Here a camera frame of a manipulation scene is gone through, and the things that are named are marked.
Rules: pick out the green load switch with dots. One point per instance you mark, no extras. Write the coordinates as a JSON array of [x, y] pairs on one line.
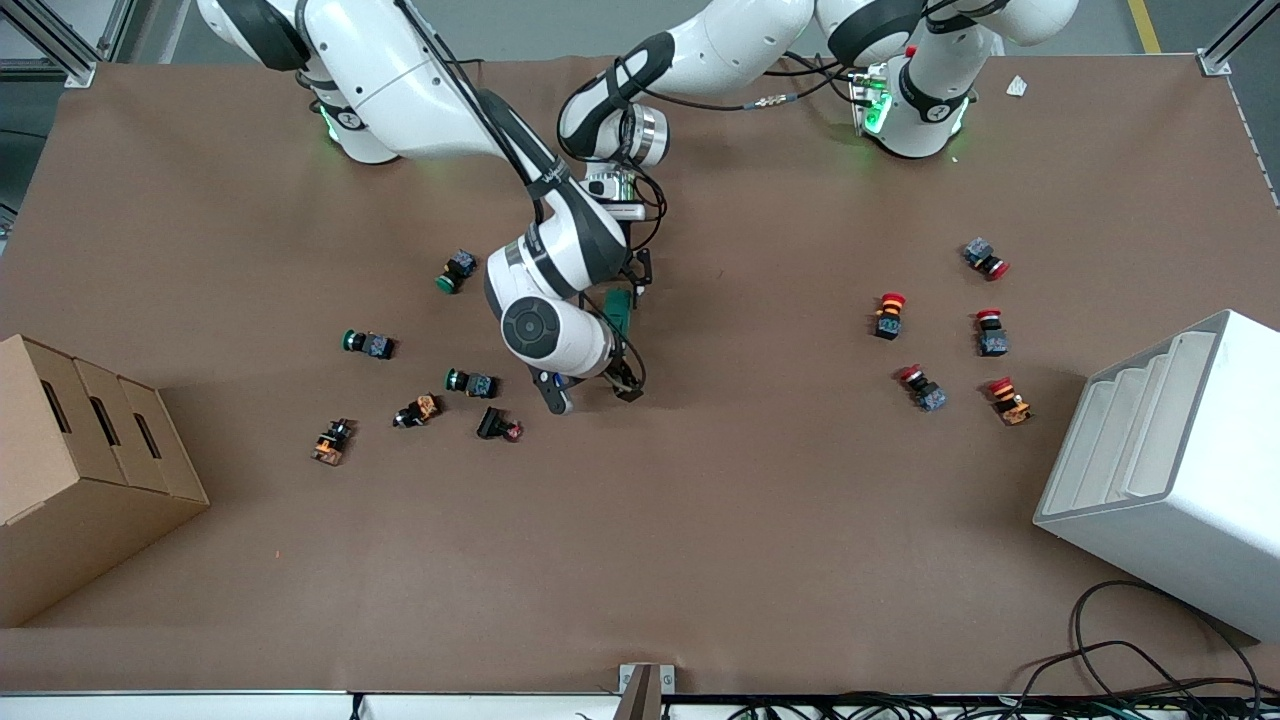
[[620, 315]]

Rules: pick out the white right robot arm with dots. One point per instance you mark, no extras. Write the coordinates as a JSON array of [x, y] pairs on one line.
[[380, 70]]

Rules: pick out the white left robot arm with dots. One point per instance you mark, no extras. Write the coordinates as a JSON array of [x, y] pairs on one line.
[[740, 40]]

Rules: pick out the red emergency button blue base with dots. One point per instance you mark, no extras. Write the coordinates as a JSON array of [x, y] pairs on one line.
[[889, 317]]

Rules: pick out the red push button blue base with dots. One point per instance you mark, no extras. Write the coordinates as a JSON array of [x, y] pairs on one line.
[[985, 258], [923, 389], [992, 335]]

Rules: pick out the red emergency button orange base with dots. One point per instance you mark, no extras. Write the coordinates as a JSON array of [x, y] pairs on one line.
[[1010, 402]]

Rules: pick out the white paper scrap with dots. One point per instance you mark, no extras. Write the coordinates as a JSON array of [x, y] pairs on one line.
[[1016, 86]]

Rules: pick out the brown cardboard box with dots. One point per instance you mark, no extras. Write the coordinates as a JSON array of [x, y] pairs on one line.
[[80, 480]]

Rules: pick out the white compartment bin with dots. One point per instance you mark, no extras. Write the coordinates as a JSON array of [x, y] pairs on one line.
[[1180, 480]]

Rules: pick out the black red switch component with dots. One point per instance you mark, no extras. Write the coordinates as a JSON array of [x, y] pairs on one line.
[[495, 424]]

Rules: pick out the green push button switch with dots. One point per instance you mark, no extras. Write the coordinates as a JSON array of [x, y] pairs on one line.
[[472, 383], [458, 270], [370, 345]]

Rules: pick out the black selector switch orange base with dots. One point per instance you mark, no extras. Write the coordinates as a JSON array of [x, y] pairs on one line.
[[418, 410], [332, 443]]

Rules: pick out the metal table edge bracket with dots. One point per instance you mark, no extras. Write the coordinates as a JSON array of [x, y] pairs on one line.
[[645, 685]]

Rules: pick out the white table edge rail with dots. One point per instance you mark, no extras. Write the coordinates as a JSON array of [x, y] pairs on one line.
[[200, 708]]

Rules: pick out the aluminium frame profile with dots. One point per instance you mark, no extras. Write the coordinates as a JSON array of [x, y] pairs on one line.
[[1213, 62], [80, 72]]

